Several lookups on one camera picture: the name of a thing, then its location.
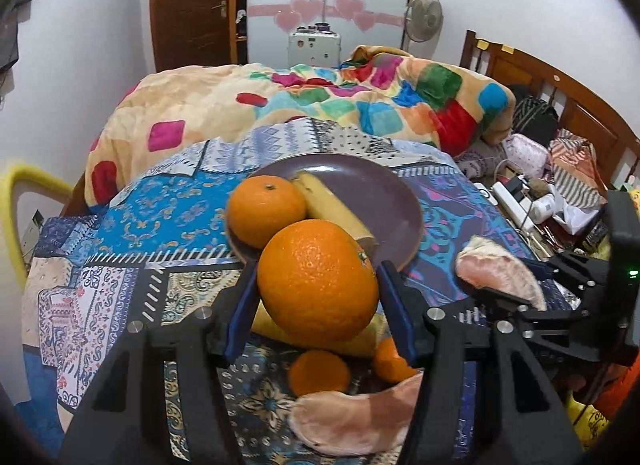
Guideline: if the striped bag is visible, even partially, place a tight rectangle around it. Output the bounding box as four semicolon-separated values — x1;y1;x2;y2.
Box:
547;129;608;211

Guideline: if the grey patterned pillow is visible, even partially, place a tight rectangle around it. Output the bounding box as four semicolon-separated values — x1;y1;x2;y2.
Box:
457;140;507;177

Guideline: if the yellow banana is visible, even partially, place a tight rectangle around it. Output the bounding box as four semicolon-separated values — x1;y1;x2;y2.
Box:
250;302;391;359

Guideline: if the pink pomelo segment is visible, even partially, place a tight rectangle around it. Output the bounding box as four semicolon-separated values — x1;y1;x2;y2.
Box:
289;372;426;457
455;236;548;311

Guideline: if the colourful checked blanket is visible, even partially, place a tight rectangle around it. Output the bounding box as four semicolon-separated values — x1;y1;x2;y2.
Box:
82;45;516;207

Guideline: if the large orange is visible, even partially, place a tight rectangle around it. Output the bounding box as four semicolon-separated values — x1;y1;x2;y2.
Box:
256;219;381;351

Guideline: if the pink bag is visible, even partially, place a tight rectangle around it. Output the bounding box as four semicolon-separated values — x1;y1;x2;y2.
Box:
502;134;550;178

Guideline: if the person's orange clothing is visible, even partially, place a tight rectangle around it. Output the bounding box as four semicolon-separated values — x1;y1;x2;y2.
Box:
595;364;640;418

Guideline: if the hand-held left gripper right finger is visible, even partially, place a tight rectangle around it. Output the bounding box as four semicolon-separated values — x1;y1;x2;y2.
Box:
375;260;586;465

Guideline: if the yellow printed bag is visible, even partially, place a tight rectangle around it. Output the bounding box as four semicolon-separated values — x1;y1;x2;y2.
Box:
565;389;617;452

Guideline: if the medium orange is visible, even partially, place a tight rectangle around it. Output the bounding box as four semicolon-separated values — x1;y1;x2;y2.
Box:
226;174;308;250

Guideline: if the wooden headboard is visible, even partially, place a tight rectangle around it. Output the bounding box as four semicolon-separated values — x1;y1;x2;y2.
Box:
460;29;640;191

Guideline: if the yellow foam tube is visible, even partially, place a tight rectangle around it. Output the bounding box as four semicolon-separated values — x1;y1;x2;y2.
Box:
0;160;76;291

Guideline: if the patchwork bedspread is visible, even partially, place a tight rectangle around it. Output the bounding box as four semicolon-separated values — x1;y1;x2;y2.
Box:
22;118;576;465

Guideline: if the banana with brown end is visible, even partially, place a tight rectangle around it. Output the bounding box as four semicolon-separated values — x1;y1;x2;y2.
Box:
291;170;379;253

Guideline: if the white power strip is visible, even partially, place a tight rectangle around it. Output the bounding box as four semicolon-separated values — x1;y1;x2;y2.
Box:
492;180;536;233

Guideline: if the brown wooden door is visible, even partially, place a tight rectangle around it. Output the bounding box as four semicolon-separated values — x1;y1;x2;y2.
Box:
149;0;237;73

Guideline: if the white box appliance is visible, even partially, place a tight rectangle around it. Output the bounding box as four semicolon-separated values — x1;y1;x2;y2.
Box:
287;22;343;68

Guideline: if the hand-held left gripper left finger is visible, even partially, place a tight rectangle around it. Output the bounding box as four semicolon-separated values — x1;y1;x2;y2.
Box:
57;260;261;465

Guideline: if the white paper bag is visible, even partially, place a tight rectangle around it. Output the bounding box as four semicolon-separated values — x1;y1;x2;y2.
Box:
554;189;602;237

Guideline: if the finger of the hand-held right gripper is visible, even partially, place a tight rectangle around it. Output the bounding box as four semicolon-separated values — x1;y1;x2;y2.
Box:
534;251;610;298
457;289;603;363

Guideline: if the small orange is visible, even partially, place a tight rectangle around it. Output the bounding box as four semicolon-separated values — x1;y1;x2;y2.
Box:
288;350;352;398
372;337;421;385

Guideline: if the standing fan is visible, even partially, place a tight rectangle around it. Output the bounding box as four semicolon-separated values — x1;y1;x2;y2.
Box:
400;0;445;53

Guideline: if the purple plate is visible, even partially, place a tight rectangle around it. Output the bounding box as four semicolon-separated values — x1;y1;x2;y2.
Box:
225;152;426;277

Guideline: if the black bag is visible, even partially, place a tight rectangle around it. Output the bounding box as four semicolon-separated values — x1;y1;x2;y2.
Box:
510;95;560;133

